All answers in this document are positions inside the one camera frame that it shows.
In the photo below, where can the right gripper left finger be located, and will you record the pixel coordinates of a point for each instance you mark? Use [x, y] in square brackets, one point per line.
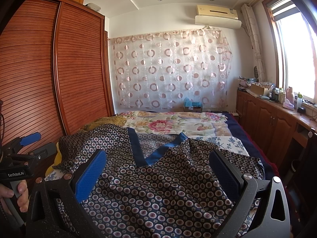
[55, 208]

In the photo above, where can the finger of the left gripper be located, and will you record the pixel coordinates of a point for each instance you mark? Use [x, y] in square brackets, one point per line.
[30, 139]

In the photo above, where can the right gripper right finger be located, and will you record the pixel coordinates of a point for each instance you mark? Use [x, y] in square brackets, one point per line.
[272, 217]

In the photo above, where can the navy patterned silk garment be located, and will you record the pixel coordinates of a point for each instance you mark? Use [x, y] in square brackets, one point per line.
[152, 185]

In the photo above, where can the person's left hand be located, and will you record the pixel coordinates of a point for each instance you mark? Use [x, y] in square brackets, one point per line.
[22, 200]

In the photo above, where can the yellow plush toy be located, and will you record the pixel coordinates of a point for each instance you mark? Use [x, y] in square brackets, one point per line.
[57, 161]

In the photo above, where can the wooden slatted wardrobe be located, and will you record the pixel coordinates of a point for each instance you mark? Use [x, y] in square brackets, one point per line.
[55, 74]

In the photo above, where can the wooden low cabinet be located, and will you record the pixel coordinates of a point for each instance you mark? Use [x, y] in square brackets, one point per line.
[272, 127]

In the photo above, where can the gold embroidered pillow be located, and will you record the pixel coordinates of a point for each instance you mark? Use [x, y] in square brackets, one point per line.
[115, 120]

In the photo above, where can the blue floral bed sheet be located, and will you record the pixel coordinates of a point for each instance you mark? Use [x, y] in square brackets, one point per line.
[229, 143]

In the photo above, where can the pink figurine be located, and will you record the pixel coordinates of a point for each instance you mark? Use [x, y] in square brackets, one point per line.
[289, 99]

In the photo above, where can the floral quilt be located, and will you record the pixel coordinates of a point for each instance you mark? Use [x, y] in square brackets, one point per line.
[192, 124]

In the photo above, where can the cardboard box on cabinet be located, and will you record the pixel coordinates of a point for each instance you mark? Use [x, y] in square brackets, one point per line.
[258, 90]

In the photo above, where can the circle patterned sheer curtain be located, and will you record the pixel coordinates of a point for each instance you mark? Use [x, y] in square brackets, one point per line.
[160, 71]

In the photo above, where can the blue item box by curtain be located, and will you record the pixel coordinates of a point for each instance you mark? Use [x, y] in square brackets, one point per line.
[190, 106]

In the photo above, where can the window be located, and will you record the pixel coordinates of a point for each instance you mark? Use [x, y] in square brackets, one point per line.
[295, 41]

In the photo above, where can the side window curtain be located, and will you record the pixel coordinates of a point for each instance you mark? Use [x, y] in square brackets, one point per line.
[252, 27]

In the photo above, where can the wall air conditioner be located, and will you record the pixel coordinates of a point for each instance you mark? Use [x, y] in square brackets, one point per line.
[215, 16]

